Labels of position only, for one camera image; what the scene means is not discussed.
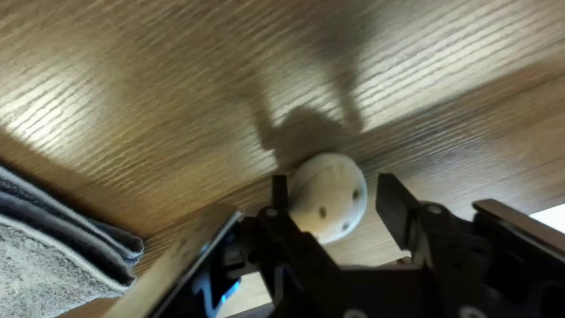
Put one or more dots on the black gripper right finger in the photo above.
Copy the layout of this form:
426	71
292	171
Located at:
400	210

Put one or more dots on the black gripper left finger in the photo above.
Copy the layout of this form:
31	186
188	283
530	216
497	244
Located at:
278	210

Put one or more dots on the round beige cookie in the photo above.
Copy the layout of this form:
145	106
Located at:
329	196

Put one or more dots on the grey towel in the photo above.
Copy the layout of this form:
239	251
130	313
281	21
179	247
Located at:
54	258

